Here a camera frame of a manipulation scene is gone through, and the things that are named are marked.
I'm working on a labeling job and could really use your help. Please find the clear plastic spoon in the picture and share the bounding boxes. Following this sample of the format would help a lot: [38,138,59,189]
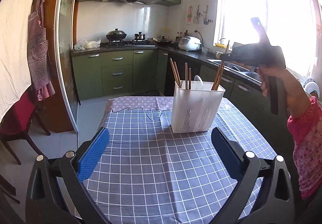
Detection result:
[194,75,204,90]

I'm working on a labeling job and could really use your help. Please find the brown patterned wooden chopstick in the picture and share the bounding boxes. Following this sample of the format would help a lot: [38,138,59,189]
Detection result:
[188,68,192,90]

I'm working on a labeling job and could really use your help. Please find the light wooden chopstick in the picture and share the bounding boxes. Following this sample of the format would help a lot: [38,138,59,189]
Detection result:
[173,62,181,88]
[185,62,188,90]
[170,58,178,85]

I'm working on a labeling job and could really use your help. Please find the white plastic utensil holder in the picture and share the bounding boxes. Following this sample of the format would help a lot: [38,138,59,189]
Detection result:
[171,81,225,133]

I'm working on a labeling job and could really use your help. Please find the pink floral sleeve forearm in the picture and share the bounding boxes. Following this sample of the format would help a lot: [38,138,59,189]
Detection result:
[287,96,321,199]

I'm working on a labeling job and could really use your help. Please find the steel kitchen sink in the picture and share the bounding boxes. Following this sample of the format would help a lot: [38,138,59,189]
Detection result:
[200,59,260,85]

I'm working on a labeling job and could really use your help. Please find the green lower kitchen cabinets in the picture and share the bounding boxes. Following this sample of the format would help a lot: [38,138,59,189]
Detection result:
[70,46,297,124]

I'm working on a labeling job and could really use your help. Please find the person's right hand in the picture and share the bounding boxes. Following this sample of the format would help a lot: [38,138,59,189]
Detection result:
[257,66,311,119]

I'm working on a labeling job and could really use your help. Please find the white rice cooker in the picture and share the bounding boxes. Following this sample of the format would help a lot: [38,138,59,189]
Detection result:
[178,36,201,51]

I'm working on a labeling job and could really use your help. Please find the red wooden chair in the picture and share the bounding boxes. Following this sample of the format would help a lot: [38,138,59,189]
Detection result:
[1,88,51,165]

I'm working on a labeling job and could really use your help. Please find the black frying pan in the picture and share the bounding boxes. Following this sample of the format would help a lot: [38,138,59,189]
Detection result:
[151,36,172,45]

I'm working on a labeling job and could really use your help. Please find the small black pot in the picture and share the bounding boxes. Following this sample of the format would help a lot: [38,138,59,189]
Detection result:
[134,32,146,41]

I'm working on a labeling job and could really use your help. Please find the purple checked apron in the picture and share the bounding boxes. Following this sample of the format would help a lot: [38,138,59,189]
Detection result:
[27,0,55,101]

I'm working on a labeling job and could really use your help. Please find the black wok with lid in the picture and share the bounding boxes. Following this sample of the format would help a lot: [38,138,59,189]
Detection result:
[106,28,127,41]

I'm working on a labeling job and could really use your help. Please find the white plastic bag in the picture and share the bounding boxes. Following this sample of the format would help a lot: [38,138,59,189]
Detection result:
[74,39,101,51]

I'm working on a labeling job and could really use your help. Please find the glass sliding door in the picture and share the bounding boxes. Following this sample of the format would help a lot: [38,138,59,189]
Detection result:
[54,0,79,132]

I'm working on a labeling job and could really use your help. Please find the white hanging cloth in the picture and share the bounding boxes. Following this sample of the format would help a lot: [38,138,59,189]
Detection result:
[0,0,33,118]

